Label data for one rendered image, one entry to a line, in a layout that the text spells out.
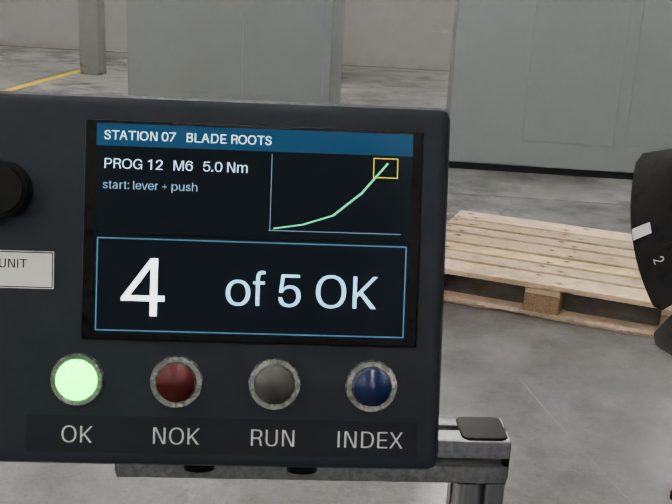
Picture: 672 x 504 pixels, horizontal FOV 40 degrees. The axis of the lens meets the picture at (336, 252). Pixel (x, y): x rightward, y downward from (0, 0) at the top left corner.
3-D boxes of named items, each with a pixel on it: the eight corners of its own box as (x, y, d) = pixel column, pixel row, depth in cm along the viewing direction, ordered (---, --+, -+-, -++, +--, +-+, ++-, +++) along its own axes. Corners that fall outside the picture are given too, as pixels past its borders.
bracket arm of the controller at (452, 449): (497, 459, 59) (501, 417, 58) (507, 485, 56) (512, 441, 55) (123, 452, 58) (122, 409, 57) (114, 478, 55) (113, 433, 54)
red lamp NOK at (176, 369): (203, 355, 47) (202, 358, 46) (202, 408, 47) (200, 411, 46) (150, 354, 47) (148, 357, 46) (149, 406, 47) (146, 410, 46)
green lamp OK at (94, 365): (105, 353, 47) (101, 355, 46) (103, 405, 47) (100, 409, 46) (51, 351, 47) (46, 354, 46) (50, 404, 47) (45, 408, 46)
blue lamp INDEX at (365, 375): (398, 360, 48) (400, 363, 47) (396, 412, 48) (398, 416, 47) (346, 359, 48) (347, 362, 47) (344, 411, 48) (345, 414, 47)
